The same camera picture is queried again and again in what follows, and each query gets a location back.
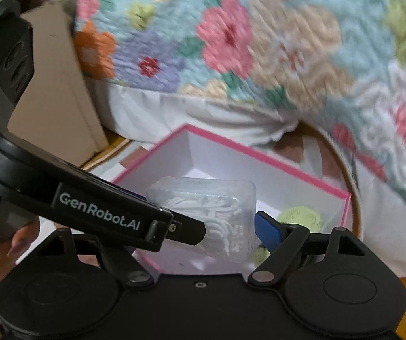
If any beige wooden cabinet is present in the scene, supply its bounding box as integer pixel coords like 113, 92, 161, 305
7, 2, 110, 167

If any floral quilted blanket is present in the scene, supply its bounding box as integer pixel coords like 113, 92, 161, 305
72, 0, 406, 215

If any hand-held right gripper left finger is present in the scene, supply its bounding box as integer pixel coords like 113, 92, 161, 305
36, 227, 155, 288

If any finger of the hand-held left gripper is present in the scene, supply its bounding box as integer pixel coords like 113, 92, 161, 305
169, 209, 207, 246

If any checkered round rug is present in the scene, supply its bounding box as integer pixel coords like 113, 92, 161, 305
81, 120, 365, 273

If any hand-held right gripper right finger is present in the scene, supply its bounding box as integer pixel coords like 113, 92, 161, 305
248, 211, 367, 286

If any white bed skirt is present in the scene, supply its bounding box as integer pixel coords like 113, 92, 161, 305
93, 85, 406, 277

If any clear plastic floss pick box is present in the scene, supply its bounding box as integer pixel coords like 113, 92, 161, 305
145, 176, 260, 264

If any green yarn ball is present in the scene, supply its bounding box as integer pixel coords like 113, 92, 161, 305
254, 205, 326, 268

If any pink cardboard box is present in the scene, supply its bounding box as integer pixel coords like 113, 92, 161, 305
113, 123, 353, 275

